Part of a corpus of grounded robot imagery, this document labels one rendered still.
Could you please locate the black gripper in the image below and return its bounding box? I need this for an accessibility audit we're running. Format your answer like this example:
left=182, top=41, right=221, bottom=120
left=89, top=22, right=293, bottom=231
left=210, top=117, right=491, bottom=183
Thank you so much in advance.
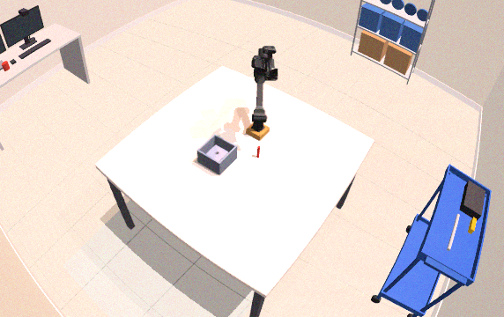
left=263, top=46, right=278, bottom=81

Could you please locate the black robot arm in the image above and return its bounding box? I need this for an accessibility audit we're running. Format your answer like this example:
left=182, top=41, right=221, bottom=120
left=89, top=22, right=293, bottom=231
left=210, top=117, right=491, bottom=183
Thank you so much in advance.
left=251, top=48, right=268, bottom=132

